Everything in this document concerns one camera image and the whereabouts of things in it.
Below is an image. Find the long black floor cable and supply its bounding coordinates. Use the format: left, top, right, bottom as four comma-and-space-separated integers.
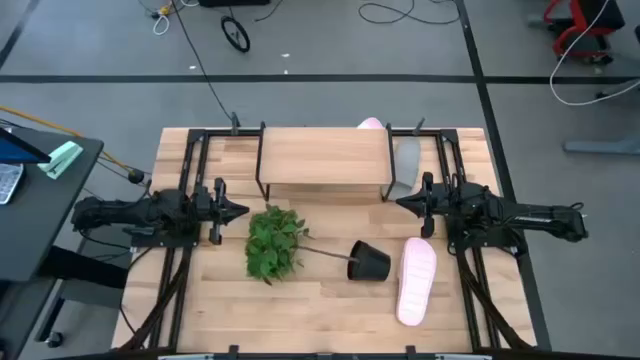
169, 0, 235, 122

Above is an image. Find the monitor with blue screen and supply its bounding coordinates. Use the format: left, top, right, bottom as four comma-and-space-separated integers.
0, 127, 51, 165

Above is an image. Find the long white cable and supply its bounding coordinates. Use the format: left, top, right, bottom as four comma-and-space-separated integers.
549, 0, 640, 107

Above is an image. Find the grey desk foot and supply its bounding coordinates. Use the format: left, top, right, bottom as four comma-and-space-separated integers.
563, 137, 640, 156

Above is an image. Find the black desk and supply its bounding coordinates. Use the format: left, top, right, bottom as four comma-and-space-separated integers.
0, 127, 129, 360

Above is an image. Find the short white cable yellow plug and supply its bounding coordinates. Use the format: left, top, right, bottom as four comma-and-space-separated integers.
152, 3, 174, 37

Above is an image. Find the artificial plant in black pot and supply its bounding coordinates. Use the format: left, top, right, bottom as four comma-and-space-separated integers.
244, 203, 392, 286

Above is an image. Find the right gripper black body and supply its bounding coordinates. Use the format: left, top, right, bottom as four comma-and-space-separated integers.
420, 172, 451, 239

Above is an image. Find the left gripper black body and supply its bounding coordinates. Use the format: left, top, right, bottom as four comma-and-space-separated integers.
193, 177, 227, 246

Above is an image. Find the grey slide sandal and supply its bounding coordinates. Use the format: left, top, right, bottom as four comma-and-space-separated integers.
387, 137, 422, 202

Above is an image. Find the black coiled cable ring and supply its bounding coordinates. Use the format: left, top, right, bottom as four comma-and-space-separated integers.
221, 15, 251, 54

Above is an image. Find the mint green stapler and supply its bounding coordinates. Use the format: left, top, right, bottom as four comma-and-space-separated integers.
37, 140, 85, 180

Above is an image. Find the white keyboard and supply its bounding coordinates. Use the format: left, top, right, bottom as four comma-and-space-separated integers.
0, 163, 25, 205

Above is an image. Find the black floor box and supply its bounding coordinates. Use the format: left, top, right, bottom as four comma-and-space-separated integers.
198, 0, 271, 8

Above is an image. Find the looped black floor cable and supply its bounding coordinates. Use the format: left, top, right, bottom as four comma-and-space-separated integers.
358, 0, 461, 25

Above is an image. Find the wooden shelf with black frame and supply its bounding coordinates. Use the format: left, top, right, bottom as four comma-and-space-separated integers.
254, 121, 397, 204

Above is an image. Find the red and black chair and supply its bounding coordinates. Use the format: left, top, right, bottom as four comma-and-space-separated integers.
542, 0, 626, 64

